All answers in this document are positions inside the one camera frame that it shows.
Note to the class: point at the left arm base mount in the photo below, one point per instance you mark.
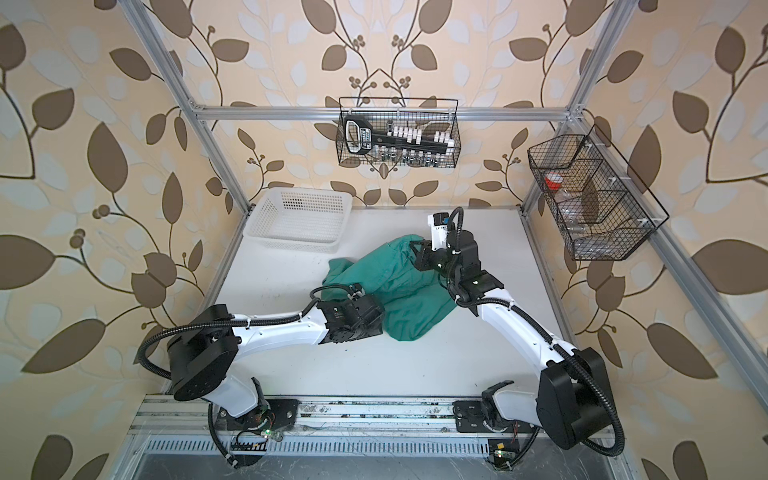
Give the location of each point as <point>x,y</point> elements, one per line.
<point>259,429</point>

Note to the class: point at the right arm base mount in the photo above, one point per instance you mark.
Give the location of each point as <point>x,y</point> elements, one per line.
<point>508,440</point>

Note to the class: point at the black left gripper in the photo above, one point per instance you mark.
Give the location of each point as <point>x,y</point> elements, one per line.
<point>378,326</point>

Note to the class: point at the white plastic mesh basket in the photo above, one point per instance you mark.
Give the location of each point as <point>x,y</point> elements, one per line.
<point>299,219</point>

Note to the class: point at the green trousers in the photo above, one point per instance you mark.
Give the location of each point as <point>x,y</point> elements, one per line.
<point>414,301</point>

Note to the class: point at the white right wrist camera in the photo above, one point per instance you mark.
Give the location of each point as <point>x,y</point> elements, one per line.
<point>439,226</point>

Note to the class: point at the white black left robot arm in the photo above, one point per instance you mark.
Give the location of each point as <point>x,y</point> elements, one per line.
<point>202,359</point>

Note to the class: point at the black wire basket centre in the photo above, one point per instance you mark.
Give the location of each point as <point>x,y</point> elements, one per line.
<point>431,114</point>

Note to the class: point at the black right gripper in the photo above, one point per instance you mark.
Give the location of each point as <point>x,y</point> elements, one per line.
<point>423,254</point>

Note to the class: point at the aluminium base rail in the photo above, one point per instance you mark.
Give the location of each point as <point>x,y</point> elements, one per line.
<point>325,426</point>

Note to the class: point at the black wire basket right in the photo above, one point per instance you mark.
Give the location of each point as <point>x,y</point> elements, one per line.
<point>604,210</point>

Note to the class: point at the black wire basket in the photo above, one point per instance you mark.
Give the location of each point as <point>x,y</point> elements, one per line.
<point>431,114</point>
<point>604,210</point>

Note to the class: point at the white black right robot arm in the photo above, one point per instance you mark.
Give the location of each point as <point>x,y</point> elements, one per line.
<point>573,403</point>

